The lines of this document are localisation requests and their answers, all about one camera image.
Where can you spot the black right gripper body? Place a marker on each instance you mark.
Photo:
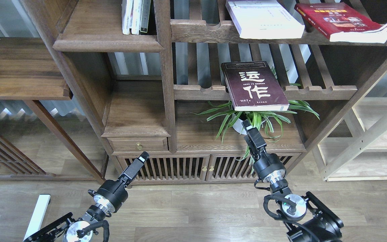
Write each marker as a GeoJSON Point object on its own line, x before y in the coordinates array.
{"type": "Point", "coordinates": [268, 166]}

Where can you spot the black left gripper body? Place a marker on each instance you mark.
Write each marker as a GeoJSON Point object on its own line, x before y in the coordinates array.
{"type": "Point", "coordinates": [112, 194]}

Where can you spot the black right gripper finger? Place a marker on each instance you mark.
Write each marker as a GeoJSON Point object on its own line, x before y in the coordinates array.
{"type": "Point", "coordinates": [247, 125]}

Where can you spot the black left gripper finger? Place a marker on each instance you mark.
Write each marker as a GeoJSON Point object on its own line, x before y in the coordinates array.
{"type": "Point", "coordinates": [143, 157]}

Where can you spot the maroon book white characters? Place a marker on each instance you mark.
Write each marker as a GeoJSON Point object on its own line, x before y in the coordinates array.
{"type": "Point", "coordinates": [253, 87]}

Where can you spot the red hardcover book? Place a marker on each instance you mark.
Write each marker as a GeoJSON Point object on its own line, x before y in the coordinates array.
{"type": "Point", "coordinates": [338, 22]}

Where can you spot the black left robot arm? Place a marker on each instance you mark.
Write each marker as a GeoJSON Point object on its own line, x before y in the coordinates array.
{"type": "Point", "coordinates": [76, 230]}

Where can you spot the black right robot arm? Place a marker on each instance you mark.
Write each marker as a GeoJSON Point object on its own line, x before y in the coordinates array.
{"type": "Point", "coordinates": [306, 217]}

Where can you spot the light wooden shelf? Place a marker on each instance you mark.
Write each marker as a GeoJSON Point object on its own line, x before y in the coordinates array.
{"type": "Point", "coordinates": [363, 155]}

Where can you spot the white plant pot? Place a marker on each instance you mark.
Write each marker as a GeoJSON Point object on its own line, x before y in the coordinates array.
{"type": "Point", "coordinates": [238, 124]}

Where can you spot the green spider plant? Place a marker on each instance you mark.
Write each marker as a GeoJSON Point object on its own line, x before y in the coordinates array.
{"type": "Point", "coordinates": [274, 125]}

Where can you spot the dark wooden bookshelf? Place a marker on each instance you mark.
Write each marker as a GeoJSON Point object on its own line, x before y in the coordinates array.
{"type": "Point", "coordinates": [146, 88]}

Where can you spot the white metal bar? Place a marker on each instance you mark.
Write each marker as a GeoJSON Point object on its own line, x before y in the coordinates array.
{"type": "Point", "coordinates": [38, 214]}

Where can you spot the white paperback book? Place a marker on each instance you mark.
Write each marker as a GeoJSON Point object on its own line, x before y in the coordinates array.
{"type": "Point", "coordinates": [263, 19]}

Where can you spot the white upright book middle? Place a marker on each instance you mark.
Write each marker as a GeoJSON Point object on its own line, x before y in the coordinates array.
{"type": "Point", "coordinates": [136, 17]}

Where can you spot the white upright book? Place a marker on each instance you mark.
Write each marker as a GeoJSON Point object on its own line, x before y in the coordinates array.
{"type": "Point", "coordinates": [136, 17]}
{"type": "Point", "coordinates": [127, 10]}

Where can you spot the dark wooden side table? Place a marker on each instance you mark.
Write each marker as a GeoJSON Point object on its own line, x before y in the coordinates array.
{"type": "Point", "coordinates": [29, 73]}

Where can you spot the dark green upright book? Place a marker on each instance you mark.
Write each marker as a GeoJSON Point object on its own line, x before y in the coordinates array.
{"type": "Point", "coordinates": [145, 13]}

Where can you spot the white upright book left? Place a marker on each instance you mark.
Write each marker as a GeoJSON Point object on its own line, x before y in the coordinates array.
{"type": "Point", "coordinates": [127, 10]}

